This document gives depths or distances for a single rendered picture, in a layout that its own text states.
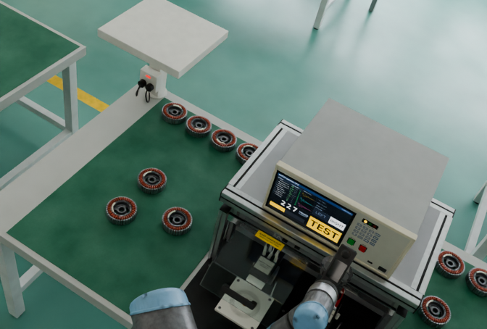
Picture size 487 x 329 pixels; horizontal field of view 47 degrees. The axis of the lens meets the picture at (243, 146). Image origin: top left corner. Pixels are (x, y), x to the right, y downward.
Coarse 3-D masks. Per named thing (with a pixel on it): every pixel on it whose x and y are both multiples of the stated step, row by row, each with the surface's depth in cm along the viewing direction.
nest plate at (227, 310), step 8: (224, 304) 187; (224, 312) 185; (232, 312) 185; (240, 312) 186; (232, 320) 184; (240, 320) 184; (248, 320) 185; (256, 320) 185; (248, 328) 183; (256, 328) 183
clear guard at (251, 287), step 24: (240, 240) 172; (216, 264) 164; (240, 264) 166; (264, 264) 167; (288, 264) 169; (216, 288) 164; (240, 288) 162; (264, 288) 161; (288, 288) 163; (264, 312) 160
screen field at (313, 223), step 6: (312, 222) 168; (318, 222) 167; (312, 228) 170; (318, 228) 168; (324, 228) 167; (330, 228) 165; (324, 234) 168; (330, 234) 167; (336, 234) 166; (336, 240) 167
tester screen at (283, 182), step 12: (276, 180) 165; (288, 180) 163; (276, 192) 168; (288, 192) 166; (300, 192) 163; (312, 192) 161; (300, 204) 166; (312, 204) 164; (324, 204) 161; (288, 216) 172; (300, 216) 169; (312, 216) 166; (336, 216) 161; (348, 216) 159; (336, 228) 164
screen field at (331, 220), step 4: (312, 212) 165; (316, 212) 165; (320, 212) 164; (320, 216) 165; (324, 216) 164; (328, 216) 163; (328, 220) 164; (332, 220) 163; (336, 220) 162; (332, 224) 164; (336, 224) 163; (340, 224) 162; (344, 224) 161; (340, 228) 163
